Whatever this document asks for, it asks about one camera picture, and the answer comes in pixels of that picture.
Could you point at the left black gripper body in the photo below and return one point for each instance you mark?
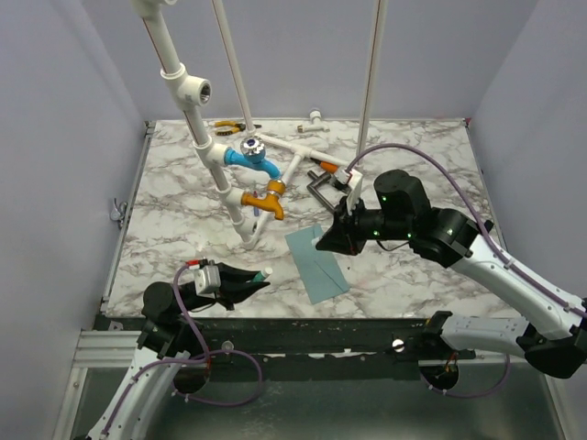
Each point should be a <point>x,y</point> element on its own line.
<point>219,296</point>

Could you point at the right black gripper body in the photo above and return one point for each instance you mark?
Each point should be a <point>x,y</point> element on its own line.
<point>364,225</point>

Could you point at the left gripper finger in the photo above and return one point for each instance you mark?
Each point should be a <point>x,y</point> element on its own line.
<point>231,275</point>
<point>247,290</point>

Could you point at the green white glue stick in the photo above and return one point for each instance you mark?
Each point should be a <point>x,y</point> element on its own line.
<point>263,275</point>

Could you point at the white pipe elbow fitting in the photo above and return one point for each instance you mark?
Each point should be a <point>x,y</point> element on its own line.
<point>315,124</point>

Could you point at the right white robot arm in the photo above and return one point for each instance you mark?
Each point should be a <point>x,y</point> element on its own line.
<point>550,332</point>

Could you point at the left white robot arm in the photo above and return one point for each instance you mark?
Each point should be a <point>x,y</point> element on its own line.
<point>170,340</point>

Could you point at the grey metal rod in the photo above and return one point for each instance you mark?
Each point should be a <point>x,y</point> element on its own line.
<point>313,187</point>

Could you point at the orange plastic faucet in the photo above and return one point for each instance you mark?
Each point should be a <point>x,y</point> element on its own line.
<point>270,203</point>

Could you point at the blue plastic faucet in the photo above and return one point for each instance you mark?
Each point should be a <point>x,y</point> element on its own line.
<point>252,155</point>

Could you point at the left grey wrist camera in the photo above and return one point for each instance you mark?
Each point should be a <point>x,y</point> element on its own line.
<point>207,280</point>

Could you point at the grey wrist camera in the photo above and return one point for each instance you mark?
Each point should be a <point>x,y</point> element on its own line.
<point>207,280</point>
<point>353,180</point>

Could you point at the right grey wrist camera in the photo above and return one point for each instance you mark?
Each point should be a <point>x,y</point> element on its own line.
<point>353,180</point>

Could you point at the orange handled screwdriver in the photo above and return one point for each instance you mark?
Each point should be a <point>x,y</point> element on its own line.
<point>325,165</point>

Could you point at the black metal base rail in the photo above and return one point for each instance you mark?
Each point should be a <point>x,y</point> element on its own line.
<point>295,349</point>

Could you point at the orange handled pliers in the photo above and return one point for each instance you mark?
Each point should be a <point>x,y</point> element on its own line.
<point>225,128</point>

